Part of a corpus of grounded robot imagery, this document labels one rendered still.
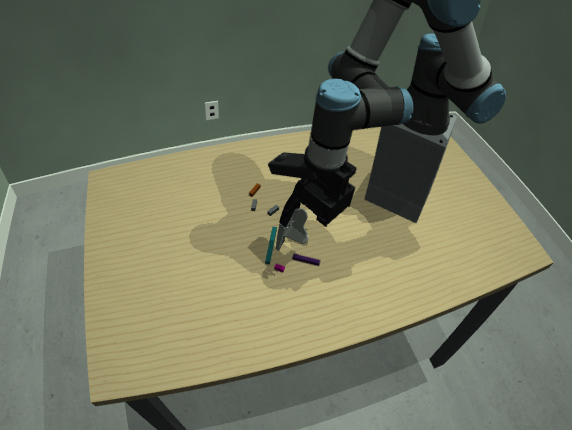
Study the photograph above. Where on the dark teal flat bar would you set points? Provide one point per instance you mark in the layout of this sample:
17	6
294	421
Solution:
271	244

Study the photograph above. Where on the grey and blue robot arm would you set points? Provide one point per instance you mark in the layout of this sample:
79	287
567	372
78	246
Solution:
471	86

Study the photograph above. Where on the purple rod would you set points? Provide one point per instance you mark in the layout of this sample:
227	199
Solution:
305	259

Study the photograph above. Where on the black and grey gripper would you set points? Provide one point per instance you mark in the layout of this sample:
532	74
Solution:
323	194

